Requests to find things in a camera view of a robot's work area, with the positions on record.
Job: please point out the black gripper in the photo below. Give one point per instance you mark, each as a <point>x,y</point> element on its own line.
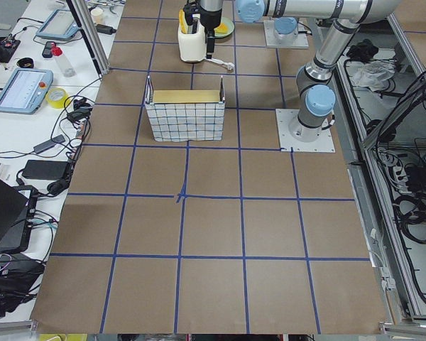
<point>211,22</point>

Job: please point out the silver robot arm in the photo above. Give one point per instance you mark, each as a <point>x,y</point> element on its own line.
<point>346,16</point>
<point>285,26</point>

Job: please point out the white two-slot toaster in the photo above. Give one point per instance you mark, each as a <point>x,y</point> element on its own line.
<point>192,47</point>

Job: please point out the bread slice in toaster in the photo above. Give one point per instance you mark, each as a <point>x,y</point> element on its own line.
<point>184,21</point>

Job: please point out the triangular orange bread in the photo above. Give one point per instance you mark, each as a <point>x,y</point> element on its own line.
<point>221,30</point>

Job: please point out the light green plate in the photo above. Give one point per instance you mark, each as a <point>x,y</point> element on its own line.
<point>230,25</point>

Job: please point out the white paper cup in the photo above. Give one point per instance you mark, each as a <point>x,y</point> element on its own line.
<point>97,16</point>

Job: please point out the far blue teach pendant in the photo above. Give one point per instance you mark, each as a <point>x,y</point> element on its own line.
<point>60,25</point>

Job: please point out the blue teach pendant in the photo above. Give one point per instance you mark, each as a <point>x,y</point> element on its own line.
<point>25,90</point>
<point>60,25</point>

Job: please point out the clear bottle red cap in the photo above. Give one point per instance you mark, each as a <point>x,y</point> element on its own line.
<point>63,63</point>

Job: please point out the yellow tape roll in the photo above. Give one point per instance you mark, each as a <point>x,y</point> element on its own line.
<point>56,97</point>

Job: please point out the black remote phone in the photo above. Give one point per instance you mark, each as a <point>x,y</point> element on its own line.
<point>47,50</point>

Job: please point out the crumpled white cloth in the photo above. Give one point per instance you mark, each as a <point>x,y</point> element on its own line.
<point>374,75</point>

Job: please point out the small black bowl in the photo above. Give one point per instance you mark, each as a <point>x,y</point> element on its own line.
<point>26,63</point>

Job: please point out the near blue teach pendant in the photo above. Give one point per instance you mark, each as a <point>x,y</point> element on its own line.
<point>25,90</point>

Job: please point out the black power adapter brick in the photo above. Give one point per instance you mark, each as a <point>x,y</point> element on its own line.
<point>45,170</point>

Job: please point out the black laptop computer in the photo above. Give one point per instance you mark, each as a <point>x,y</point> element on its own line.
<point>17,209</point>

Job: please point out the wire basket with checked cloth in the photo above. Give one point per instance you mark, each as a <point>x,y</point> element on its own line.
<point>185,115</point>

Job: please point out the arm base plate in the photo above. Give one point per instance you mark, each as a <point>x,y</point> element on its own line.
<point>298,41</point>
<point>294,137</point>

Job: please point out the aluminium frame post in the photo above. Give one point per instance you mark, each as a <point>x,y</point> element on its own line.
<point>85,23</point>

